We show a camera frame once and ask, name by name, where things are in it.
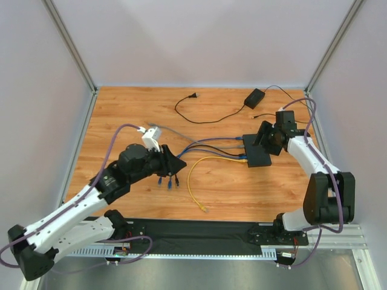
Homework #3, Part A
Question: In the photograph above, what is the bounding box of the black network switch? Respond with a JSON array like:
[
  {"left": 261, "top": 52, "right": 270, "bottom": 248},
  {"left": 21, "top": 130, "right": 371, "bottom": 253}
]
[{"left": 242, "top": 134, "right": 272, "bottom": 168}]

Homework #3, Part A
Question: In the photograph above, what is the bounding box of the blue ethernet cable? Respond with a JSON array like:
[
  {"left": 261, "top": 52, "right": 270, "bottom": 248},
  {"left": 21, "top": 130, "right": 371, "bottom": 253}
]
[
  {"left": 167, "top": 149, "right": 247, "bottom": 190},
  {"left": 157, "top": 136, "right": 244, "bottom": 185}
]

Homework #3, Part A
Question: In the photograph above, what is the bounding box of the yellow ethernet cable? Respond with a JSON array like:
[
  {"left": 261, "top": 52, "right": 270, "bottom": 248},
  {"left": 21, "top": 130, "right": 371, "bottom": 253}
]
[{"left": 187, "top": 156, "right": 249, "bottom": 212}]

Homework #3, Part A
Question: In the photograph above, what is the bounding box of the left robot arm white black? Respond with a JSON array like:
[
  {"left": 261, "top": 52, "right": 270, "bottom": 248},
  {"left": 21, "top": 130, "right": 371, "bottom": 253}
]
[{"left": 8, "top": 144, "right": 186, "bottom": 281}]

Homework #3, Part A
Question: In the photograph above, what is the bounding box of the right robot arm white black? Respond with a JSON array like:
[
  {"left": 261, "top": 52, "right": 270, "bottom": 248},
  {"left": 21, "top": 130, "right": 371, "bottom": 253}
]
[{"left": 253, "top": 121, "right": 355, "bottom": 234}]

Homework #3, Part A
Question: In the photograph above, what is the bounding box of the black power adapter brick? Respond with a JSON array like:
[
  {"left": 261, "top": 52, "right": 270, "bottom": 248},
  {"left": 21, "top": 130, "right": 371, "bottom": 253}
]
[{"left": 244, "top": 88, "right": 265, "bottom": 109}]

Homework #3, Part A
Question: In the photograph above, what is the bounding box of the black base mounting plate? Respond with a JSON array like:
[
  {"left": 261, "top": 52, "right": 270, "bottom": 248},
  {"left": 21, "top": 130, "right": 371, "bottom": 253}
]
[{"left": 91, "top": 216, "right": 309, "bottom": 257}]

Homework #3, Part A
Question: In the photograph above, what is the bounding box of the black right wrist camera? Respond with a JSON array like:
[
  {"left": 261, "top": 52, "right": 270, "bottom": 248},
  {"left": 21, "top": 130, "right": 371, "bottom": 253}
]
[{"left": 275, "top": 111, "right": 297, "bottom": 131}]

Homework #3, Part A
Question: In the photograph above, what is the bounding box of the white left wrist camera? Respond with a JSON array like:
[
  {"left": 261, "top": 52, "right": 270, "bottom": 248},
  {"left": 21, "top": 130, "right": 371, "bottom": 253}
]
[{"left": 138, "top": 127, "right": 161, "bottom": 152}]

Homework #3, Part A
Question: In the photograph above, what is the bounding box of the grey ethernet cable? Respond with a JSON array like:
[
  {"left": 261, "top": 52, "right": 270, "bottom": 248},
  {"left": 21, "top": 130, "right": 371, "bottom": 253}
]
[{"left": 147, "top": 121, "right": 245, "bottom": 149}]

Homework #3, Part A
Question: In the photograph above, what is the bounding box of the thin black adapter output cable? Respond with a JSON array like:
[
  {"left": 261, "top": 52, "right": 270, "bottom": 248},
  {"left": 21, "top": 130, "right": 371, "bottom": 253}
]
[{"left": 252, "top": 85, "right": 315, "bottom": 124}]

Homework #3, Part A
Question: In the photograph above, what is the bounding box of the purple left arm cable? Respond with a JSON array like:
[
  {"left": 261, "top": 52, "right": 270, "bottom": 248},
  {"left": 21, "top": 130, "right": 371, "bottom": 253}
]
[{"left": 0, "top": 123, "right": 154, "bottom": 274}]

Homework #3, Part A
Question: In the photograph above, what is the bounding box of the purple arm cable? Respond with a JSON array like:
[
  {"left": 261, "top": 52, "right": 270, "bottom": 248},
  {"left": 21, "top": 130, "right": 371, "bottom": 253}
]
[
  {"left": 0, "top": 123, "right": 154, "bottom": 274},
  {"left": 275, "top": 98, "right": 345, "bottom": 271}
]

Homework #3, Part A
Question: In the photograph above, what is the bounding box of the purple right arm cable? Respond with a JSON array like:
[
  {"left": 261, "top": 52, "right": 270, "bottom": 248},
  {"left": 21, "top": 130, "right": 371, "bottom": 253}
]
[{"left": 275, "top": 98, "right": 345, "bottom": 271}]

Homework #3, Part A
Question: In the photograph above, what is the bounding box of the grey slotted cable duct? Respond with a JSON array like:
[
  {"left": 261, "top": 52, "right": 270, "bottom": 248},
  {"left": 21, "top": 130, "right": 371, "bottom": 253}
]
[{"left": 62, "top": 243, "right": 295, "bottom": 261}]

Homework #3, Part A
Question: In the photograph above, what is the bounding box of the left aluminium frame post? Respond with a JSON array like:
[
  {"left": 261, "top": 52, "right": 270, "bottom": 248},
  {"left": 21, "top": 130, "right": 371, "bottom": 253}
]
[{"left": 42, "top": 0, "right": 97, "bottom": 93}]

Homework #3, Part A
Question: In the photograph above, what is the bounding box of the aluminium frame post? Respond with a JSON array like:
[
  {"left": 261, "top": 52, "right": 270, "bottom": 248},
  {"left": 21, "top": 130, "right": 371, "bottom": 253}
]
[
  {"left": 304, "top": 0, "right": 365, "bottom": 95},
  {"left": 42, "top": 0, "right": 97, "bottom": 93}
]

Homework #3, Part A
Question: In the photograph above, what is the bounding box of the right aluminium frame post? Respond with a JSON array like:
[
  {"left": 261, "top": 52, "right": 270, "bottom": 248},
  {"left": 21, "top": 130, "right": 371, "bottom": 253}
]
[{"left": 304, "top": 0, "right": 365, "bottom": 95}]

